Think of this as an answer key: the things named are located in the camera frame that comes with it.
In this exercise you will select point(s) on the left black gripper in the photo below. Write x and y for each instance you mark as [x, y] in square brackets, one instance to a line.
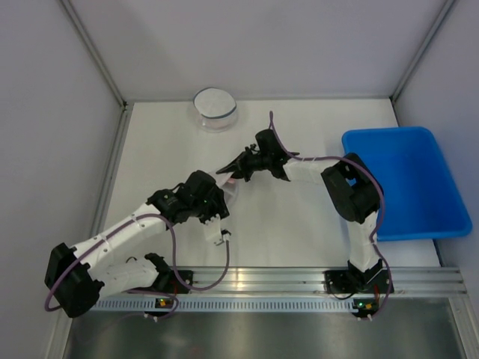
[215, 200]

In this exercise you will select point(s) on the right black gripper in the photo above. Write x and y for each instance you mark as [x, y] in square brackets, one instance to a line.
[247, 163]

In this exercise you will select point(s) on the pink trimmed mesh laundry bag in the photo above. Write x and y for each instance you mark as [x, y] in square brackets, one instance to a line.
[230, 187]

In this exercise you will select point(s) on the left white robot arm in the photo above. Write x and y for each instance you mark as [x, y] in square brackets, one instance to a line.
[80, 275]

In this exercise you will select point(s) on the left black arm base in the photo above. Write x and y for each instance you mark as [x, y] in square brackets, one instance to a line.
[166, 280]

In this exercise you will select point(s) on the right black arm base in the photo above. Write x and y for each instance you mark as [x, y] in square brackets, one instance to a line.
[344, 283]

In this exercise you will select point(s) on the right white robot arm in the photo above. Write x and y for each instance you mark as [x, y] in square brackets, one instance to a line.
[355, 194]

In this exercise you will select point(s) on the blue plastic bin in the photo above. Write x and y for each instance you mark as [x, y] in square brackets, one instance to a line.
[421, 198]

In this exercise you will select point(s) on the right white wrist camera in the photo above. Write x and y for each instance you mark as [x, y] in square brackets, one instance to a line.
[252, 149]

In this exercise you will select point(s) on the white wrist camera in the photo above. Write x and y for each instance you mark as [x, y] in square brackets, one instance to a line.
[252, 149]
[214, 233]

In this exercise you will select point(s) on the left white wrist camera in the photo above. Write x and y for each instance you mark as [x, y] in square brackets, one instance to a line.
[214, 233]

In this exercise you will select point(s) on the left aluminium frame post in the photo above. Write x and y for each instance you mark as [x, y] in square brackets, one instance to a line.
[87, 41]

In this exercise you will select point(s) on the aluminium frame post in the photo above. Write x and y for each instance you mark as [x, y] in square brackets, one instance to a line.
[447, 7]
[87, 41]

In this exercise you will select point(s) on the slotted grey cable duct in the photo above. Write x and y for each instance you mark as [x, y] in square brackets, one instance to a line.
[229, 305]

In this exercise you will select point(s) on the aluminium front rail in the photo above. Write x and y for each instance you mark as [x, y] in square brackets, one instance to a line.
[412, 282]

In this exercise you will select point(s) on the right aluminium frame post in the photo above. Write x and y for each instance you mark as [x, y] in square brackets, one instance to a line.
[447, 7]

